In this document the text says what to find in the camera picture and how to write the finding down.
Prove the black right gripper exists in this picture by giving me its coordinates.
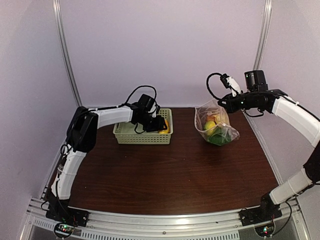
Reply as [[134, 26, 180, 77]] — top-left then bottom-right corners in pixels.
[[218, 91, 258, 114]]

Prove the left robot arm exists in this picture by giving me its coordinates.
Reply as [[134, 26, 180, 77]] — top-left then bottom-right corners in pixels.
[[47, 94, 169, 222]]

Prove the left aluminium frame post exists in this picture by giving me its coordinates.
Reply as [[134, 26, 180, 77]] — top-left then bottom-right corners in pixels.
[[52, 0, 83, 107]]

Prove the right aluminium frame post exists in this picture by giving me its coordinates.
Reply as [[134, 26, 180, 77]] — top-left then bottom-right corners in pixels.
[[253, 0, 273, 70]]

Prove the toy orange mango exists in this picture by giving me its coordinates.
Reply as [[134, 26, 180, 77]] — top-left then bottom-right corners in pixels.
[[158, 119, 170, 134]]

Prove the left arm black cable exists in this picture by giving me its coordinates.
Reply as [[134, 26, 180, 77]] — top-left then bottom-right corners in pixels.
[[122, 85, 158, 108]]

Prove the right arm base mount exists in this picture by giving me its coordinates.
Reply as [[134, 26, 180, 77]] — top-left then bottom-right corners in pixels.
[[238, 206, 282, 227]]

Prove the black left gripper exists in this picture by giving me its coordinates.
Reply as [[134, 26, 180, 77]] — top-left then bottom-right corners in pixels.
[[137, 113, 168, 133]]

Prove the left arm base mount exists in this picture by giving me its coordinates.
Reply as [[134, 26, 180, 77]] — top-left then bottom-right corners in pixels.
[[45, 207, 89, 227]]

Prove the toy green yellow mango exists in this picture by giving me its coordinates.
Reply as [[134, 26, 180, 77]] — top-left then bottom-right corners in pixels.
[[204, 121, 216, 131]]

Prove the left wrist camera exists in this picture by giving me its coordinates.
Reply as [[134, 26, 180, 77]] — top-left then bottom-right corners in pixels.
[[150, 104, 161, 118]]

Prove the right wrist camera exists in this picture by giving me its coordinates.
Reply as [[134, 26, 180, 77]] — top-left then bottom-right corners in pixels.
[[220, 73, 243, 97]]

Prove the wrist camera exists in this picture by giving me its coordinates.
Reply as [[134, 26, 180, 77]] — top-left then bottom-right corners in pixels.
[[150, 104, 161, 118], [220, 73, 243, 97]]

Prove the toy bok choy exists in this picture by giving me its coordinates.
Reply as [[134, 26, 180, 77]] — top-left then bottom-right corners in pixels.
[[207, 129, 232, 146]]

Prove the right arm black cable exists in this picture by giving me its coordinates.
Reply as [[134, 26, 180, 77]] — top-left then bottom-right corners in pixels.
[[205, 72, 228, 100]]

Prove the toy red tomato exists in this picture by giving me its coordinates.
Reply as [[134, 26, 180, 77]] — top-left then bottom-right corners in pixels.
[[206, 115, 216, 122]]

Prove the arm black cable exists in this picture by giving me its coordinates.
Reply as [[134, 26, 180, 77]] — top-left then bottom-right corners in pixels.
[[205, 72, 228, 100], [122, 85, 158, 108]]

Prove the left circuit board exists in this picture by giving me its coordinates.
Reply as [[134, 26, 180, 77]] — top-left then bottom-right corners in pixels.
[[53, 222, 75, 239]]

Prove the green plastic basket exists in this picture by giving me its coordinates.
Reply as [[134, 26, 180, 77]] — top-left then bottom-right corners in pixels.
[[113, 108, 174, 145]]

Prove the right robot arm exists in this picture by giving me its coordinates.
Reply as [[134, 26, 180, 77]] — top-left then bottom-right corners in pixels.
[[218, 70, 320, 221]]

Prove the aluminium frame post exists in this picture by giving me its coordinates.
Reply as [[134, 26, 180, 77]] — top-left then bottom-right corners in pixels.
[[253, 0, 273, 70], [52, 0, 83, 107]]

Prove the circuit board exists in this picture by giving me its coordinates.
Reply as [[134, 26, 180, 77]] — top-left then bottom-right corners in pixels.
[[254, 222, 275, 238], [53, 222, 75, 239]]

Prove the clear zip top bag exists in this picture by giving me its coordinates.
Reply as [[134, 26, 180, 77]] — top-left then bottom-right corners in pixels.
[[194, 99, 240, 146]]

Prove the front aluminium rail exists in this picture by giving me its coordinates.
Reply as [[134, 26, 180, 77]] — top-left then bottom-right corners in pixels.
[[18, 198, 311, 240]]

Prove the right circuit board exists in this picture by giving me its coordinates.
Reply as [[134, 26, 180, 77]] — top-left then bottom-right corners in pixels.
[[254, 222, 275, 238]]

